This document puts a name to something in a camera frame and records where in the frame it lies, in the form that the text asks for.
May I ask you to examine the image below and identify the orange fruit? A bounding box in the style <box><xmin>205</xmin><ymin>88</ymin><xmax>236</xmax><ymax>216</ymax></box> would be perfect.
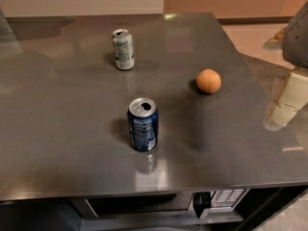
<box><xmin>196</xmin><ymin>69</ymin><xmax>221</xmax><ymax>94</ymax></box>

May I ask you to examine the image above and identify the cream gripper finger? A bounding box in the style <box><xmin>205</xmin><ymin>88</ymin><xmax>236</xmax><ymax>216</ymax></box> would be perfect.
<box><xmin>268</xmin><ymin>28</ymin><xmax>286</xmax><ymax>47</ymax></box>
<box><xmin>269</xmin><ymin>68</ymin><xmax>308</xmax><ymax>126</ymax></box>

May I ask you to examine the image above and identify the silver microwave oven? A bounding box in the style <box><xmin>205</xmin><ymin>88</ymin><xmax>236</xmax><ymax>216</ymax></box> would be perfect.
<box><xmin>71</xmin><ymin>189</ymin><xmax>248</xmax><ymax>223</ymax></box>

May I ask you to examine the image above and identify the blue pepsi can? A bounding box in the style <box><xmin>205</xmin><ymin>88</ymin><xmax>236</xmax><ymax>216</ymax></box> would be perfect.
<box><xmin>127</xmin><ymin>97</ymin><xmax>159</xmax><ymax>152</ymax></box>

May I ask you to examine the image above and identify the white green soda can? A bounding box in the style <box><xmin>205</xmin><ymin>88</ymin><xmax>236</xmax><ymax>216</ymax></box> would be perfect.
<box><xmin>112</xmin><ymin>29</ymin><xmax>135</xmax><ymax>70</ymax></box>

